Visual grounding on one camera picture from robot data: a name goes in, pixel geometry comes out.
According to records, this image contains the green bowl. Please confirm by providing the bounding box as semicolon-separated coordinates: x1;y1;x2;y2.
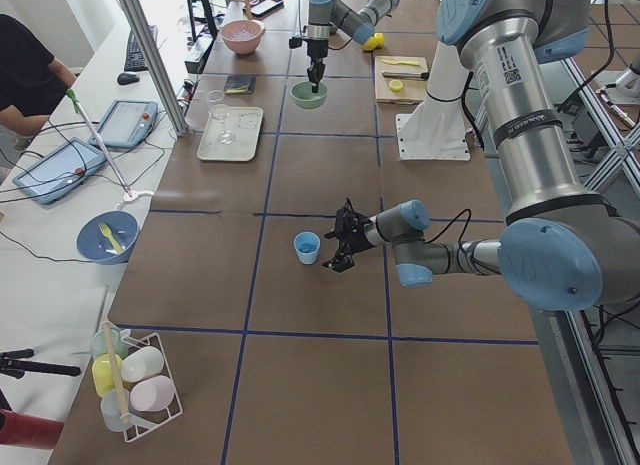
290;82;328;109

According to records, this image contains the cream bear tray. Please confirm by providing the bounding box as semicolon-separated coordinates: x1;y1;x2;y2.
196;105;264;162

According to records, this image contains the black keyboard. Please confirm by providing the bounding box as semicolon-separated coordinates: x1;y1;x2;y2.
123;31;148;72

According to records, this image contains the metal handled knife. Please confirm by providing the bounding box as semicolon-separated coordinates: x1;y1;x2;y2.
381;71;430;81

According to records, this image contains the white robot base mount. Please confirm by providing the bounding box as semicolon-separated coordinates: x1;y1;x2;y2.
396;43;470;161

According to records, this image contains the aluminium frame post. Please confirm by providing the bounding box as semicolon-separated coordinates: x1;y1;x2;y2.
118;0;189;137

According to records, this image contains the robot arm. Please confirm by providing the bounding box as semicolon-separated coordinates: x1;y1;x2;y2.
289;0;400;94
326;0;638;311

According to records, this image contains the lemon half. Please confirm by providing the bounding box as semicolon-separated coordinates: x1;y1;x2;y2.
388;79;404;93

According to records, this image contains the grey folded cloth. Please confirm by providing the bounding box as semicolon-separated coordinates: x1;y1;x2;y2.
223;74;256;95

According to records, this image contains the blue bowl with fork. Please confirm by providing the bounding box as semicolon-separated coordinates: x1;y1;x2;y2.
76;210;140;265

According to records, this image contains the yellow plastic knife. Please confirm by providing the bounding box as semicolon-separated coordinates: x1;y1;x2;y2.
381;59;422;67

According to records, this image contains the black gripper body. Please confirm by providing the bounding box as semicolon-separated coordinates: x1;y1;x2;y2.
288;28;330;74
332;198;372;257

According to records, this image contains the clear wine glass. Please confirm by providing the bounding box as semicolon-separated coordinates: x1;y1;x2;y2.
207;90;235;145

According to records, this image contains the whole yellow lemon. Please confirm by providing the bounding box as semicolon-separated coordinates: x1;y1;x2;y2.
361;32;385;52

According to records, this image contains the blue teach pendant tablet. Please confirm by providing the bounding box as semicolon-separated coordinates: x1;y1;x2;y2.
96;99;159;149

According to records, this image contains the person in black shirt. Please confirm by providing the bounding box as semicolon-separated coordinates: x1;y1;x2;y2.
0;13;78;137

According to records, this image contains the pink bowl of ice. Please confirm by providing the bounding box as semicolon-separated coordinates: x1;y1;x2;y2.
220;20;266;55

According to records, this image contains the wooden cutting board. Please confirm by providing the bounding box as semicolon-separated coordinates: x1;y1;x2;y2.
374;56;429;104

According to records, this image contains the white wire cup rack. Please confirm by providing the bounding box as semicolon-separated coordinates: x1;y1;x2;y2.
90;321;184;443

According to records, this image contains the black computer mouse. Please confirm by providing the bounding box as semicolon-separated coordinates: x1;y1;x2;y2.
116;72;140;86

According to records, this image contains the light blue plastic cup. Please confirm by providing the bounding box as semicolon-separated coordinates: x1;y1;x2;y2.
293;231;321;265

